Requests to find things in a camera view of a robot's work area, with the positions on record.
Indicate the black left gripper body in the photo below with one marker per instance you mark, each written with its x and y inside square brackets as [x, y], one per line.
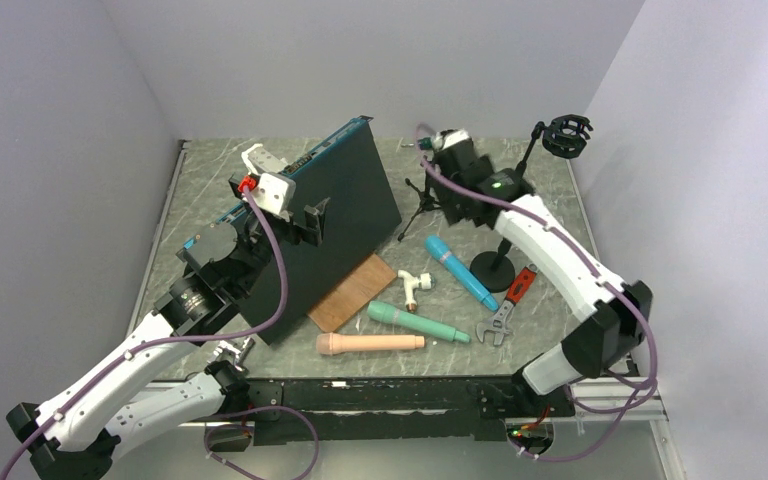
[288, 229]

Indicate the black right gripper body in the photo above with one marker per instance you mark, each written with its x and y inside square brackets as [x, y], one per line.
[450, 200]

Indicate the black tripod microphone stand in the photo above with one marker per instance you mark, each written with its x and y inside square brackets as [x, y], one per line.
[426, 203]

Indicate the blue microphone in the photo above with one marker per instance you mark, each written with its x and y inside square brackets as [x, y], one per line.
[441, 252]

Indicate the black round-base shock-mount stand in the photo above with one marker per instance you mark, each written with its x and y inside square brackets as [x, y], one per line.
[565, 137]

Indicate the black round-base microphone stand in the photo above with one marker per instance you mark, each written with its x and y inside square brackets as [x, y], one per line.
[494, 269]

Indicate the beige microphone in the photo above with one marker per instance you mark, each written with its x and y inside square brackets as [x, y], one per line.
[332, 343]

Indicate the green microphone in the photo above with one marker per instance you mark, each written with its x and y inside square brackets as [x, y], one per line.
[388, 314]

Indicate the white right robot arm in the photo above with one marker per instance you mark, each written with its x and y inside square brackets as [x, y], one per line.
[573, 271]

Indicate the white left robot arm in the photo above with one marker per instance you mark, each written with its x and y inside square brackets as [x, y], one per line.
[81, 432]

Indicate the wooden board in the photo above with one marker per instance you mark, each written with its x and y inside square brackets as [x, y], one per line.
[352, 293]

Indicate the white plastic faucet fitting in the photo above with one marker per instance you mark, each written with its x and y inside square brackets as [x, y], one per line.
[411, 284]

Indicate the chrome faucet fitting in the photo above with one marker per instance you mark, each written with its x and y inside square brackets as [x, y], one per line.
[234, 352]

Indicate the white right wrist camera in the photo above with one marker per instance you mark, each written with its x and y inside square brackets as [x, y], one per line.
[449, 138]

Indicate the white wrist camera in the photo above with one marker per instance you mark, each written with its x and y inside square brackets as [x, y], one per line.
[271, 192]
[449, 138]

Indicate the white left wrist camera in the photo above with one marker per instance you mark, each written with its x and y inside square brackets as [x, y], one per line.
[271, 192]

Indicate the white metal bracket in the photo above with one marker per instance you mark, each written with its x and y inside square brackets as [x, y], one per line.
[257, 160]

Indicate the dark blue-edged network switch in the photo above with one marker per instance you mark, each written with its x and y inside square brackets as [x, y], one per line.
[338, 212]

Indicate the red handled adjustable wrench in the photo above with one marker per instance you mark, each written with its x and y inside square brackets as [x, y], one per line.
[497, 326]

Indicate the black mounting base rail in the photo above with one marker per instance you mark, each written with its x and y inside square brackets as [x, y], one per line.
[370, 408]

